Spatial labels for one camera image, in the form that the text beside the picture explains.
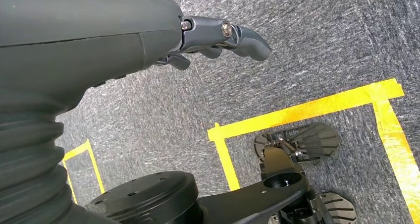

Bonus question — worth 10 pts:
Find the black round robot joint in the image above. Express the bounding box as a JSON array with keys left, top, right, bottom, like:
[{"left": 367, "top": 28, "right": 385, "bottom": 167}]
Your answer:
[{"left": 84, "top": 170, "right": 201, "bottom": 224}]

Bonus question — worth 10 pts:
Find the black robot left foot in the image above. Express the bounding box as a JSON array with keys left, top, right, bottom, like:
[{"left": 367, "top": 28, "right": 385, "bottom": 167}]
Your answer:
[{"left": 254, "top": 122, "right": 341, "bottom": 164}]

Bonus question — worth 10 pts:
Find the black robot foot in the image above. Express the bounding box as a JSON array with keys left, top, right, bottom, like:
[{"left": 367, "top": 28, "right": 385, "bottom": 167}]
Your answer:
[
  {"left": 254, "top": 122, "right": 341, "bottom": 164},
  {"left": 319, "top": 192, "right": 357, "bottom": 224}
]

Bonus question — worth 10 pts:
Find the black robot right leg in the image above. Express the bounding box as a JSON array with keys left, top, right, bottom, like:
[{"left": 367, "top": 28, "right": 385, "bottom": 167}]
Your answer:
[{"left": 269, "top": 189, "right": 332, "bottom": 224}]

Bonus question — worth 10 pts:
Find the black robot right foot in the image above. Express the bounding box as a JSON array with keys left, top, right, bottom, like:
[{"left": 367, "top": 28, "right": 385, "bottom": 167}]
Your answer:
[{"left": 319, "top": 192, "right": 357, "bottom": 224}]

